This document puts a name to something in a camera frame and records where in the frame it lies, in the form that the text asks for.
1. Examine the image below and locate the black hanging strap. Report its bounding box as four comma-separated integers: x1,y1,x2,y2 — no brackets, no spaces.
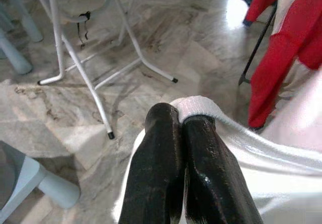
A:
76,11,92,47

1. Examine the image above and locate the pale folding table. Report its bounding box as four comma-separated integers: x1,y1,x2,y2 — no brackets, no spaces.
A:
0,0,179,140

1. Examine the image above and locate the black metal drying rack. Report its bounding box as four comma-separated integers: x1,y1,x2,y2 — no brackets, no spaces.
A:
238,2,277,86

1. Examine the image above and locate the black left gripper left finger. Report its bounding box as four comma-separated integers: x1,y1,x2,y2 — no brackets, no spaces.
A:
118,102,186,224

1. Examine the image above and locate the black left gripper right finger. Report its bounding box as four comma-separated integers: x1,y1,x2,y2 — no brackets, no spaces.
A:
182,115,265,224

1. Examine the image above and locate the red garment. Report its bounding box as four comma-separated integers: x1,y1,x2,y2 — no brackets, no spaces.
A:
243,0,322,134

